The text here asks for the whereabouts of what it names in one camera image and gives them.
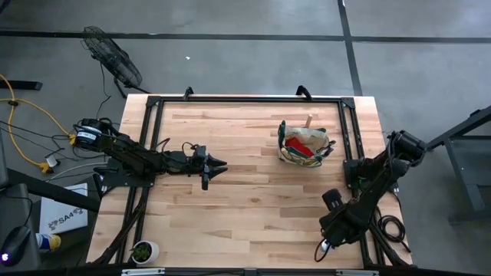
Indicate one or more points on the black computer mouse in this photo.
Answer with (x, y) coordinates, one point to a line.
(15, 245)

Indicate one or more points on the white printed box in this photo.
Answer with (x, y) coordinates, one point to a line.
(63, 209)

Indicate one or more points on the red gardening glove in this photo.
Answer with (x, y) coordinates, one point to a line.
(299, 147)

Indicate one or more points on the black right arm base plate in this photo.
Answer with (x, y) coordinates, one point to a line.
(348, 172)

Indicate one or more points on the blue yellow bottle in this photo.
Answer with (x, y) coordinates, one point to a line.
(48, 242)

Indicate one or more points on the black floor fan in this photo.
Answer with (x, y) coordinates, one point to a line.
(113, 59)

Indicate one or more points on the black rig support beam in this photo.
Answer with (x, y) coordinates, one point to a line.
(470, 126)
(50, 191)

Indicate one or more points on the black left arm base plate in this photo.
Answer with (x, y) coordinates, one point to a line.
(115, 182)

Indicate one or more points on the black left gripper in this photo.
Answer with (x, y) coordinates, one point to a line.
(195, 161)

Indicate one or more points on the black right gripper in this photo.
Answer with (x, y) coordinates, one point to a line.
(345, 228)

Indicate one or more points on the white potted plant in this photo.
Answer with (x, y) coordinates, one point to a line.
(145, 253)

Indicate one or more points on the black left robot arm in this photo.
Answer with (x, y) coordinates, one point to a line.
(134, 157)

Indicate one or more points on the beige green-trimmed gardening bag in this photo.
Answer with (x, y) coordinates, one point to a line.
(318, 140)

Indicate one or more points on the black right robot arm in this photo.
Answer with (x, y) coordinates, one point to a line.
(383, 172)

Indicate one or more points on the black table frame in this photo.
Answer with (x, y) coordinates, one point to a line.
(249, 99)

